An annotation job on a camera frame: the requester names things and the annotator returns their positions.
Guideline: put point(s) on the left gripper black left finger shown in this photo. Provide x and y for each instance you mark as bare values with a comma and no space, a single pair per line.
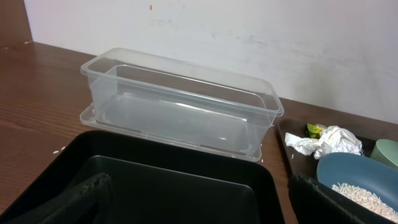
90,201

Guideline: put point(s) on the black plastic tray bin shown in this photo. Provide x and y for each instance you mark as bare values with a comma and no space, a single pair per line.
158,183

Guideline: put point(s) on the yellow green snack wrapper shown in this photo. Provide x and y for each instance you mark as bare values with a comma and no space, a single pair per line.
314,130

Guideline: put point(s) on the dark blue plate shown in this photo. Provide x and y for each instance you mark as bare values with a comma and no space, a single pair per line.
373,176

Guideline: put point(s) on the mint green bowl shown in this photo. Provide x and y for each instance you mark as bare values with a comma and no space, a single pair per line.
385,151

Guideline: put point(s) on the clear plastic container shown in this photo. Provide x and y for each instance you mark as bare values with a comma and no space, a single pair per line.
180,103

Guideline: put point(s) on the pile of white rice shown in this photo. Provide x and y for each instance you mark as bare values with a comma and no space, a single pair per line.
367,200

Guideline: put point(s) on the dark brown serving tray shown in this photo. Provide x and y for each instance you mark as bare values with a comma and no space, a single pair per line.
297,163

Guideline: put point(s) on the crumpled white paper napkin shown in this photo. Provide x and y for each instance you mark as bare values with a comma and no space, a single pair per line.
332,139

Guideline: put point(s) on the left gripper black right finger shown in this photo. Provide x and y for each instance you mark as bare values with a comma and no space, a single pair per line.
314,202

